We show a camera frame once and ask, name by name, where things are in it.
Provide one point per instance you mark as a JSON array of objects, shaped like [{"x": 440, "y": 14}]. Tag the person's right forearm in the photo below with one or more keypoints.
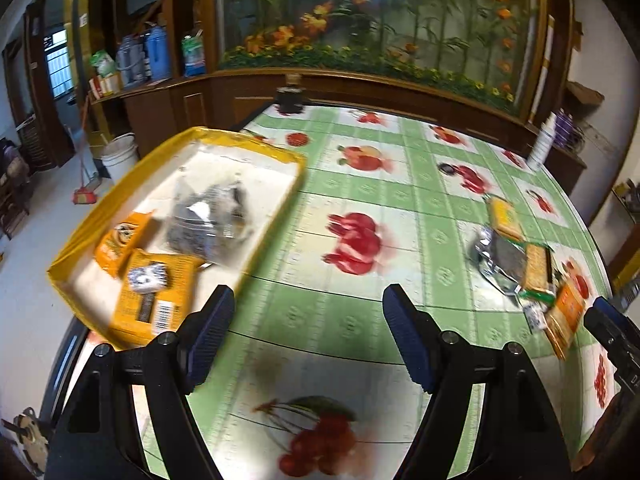
[{"x": 600, "y": 435}]

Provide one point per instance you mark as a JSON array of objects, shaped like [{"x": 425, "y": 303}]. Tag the green white bag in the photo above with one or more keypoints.
[{"x": 102, "y": 62}]

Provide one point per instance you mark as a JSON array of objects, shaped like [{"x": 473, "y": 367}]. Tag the glass case with artificial flowers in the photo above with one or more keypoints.
[{"x": 380, "y": 20}]

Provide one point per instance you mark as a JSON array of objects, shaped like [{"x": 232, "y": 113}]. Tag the white plastic bucket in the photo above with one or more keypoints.
[{"x": 119, "y": 157}]

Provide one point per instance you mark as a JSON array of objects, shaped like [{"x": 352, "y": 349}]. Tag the red broom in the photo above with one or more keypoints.
[{"x": 85, "y": 196}]

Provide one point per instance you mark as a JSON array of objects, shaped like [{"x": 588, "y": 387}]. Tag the orange packet with barcode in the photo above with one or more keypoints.
[{"x": 155, "y": 310}]

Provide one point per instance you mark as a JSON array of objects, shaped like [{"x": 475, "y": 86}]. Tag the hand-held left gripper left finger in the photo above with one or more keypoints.
[{"x": 212, "y": 335}]

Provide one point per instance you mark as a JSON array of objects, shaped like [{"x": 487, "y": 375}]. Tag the clear bag of dark snacks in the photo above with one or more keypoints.
[{"x": 210, "y": 215}]

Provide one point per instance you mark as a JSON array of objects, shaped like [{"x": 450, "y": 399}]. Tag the red white box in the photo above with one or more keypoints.
[{"x": 107, "y": 85}]

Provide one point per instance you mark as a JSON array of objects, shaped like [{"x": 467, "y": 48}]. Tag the orange packet with dark emblem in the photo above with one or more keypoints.
[{"x": 120, "y": 245}]

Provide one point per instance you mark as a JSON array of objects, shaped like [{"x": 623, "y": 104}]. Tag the grey thermos flask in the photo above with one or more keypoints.
[{"x": 127, "y": 60}]

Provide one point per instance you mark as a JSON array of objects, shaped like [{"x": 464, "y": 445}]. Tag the red round lid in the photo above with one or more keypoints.
[{"x": 296, "y": 138}]

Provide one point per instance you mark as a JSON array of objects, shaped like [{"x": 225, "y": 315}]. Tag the purple bottles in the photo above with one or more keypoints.
[{"x": 565, "y": 127}]

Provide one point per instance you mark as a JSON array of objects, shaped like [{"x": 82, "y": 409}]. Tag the white spray bottle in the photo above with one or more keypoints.
[{"x": 542, "y": 142}]

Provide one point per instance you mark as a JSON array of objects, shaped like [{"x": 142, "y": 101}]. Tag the cardboard box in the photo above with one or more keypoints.
[{"x": 582, "y": 92}]

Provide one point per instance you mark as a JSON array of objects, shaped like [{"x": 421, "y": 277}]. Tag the blue thermos flask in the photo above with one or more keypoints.
[{"x": 159, "y": 55}]

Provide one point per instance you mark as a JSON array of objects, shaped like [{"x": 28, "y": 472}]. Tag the dark glass jar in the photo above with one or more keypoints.
[{"x": 289, "y": 100}]

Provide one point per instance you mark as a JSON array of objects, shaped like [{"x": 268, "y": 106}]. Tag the wooden cabinet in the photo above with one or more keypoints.
[{"x": 165, "y": 110}]

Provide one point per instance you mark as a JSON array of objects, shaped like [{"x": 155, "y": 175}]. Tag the yellow cardboard tray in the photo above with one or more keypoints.
[{"x": 210, "y": 165}]

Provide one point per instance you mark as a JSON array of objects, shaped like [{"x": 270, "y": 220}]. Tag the clear water bottle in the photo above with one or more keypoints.
[{"x": 194, "y": 55}]

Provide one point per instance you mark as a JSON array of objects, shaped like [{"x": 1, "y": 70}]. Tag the orange cracker packet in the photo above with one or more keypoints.
[{"x": 565, "y": 317}]

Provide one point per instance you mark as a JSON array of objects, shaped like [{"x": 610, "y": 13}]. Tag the dark thermos flask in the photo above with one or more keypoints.
[{"x": 145, "y": 55}]

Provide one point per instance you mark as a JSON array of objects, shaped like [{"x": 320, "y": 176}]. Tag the wooden stool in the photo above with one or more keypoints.
[{"x": 27, "y": 437}]

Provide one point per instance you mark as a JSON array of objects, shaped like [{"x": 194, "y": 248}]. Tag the silver foil snack packet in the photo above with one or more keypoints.
[{"x": 492, "y": 260}]

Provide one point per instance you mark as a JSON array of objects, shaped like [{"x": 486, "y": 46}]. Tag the barred window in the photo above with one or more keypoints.
[{"x": 56, "y": 60}]

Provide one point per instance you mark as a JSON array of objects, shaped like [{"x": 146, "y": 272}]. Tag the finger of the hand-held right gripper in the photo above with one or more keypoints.
[
  {"x": 612, "y": 312},
  {"x": 602, "y": 330}
]

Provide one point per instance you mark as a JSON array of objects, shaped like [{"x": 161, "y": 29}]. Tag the soda cracker packet green ends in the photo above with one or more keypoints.
[{"x": 537, "y": 270}]

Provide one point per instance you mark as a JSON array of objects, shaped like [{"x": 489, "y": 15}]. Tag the yellow green wafer packet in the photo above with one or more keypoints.
[{"x": 505, "y": 217}]

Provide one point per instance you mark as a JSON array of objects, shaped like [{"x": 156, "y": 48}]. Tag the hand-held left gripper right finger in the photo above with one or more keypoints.
[{"x": 405, "y": 335}]

